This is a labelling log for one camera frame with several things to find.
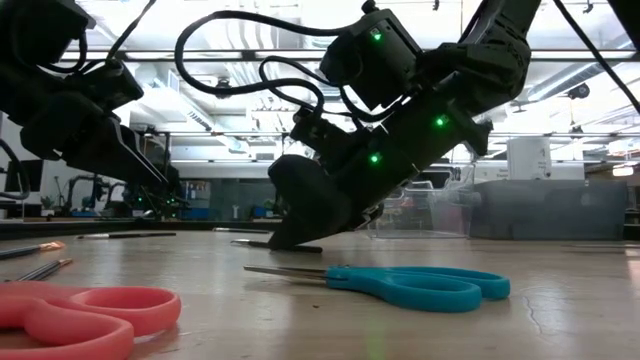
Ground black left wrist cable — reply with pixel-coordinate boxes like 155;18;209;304
42;0;157;75

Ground smoky grey plastic bin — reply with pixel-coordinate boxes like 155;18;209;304
432;178;629;242

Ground blue storage cabinet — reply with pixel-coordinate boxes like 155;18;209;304
179;180;211;221

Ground black aluminium table frame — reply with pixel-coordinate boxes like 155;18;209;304
0;218;281;241

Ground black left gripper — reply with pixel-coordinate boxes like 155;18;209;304
0;74;169;188

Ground orange-handled scissors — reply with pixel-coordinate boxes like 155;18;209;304
0;280;183;360

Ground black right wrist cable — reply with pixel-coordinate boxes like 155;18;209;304
174;9;416;125

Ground clear plastic bin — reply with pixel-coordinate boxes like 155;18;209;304
367;162;479;240

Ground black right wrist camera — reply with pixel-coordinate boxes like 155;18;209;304
289;107;374;174

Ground black overhead crossbar with lights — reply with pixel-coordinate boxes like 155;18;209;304
59;48;640;64

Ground small background potted plant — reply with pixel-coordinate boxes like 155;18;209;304
39;194;59;219

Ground blue-handled scissors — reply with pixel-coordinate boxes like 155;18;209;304
243;264;512;315

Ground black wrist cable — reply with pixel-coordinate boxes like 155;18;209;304
42;0;157;75
174;9;416;125

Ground black computer monitor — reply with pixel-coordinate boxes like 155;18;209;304
3;158;32;194

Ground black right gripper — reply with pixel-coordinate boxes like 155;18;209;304
267;130;420;251

